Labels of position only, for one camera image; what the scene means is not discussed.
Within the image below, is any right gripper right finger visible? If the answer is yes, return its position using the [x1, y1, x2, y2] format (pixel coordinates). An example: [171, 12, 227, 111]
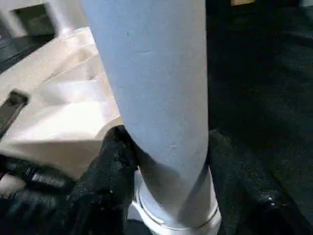
[207, 129, 313, 235]

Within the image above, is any white plastic table leg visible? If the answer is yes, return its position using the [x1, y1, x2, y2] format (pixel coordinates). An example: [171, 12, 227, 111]
[80, 0, 222, 230]
[46, 0, 89, 38]

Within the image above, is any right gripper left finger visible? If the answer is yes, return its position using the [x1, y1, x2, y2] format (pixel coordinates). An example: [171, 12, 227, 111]
[61, 125, 141, 235]

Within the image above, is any white plastic table top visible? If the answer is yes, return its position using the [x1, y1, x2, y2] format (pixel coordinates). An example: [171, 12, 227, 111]
[0, 27, 223, 235]

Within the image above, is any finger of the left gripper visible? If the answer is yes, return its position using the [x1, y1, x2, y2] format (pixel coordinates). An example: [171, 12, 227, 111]
[0, 90, 30, 140]
[0, 156, 75, 197]

